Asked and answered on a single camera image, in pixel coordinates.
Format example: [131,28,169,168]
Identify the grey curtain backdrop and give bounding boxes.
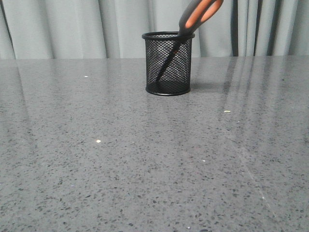
[0,0,309,59]

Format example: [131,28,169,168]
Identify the black mesh pen bucket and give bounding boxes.
[142,31,195,96]

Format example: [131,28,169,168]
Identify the grey orange handled scissors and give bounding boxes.
[156,0,224,81]

